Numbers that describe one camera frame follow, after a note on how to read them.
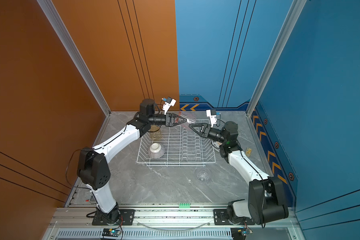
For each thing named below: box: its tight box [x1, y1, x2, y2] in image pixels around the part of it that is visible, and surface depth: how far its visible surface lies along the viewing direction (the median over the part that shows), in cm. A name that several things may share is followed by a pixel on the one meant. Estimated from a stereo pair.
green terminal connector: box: [178, 203, 191, 209], surface depth 79 cm
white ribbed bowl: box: [148, 142, 165, 159], surface depth 93 cm
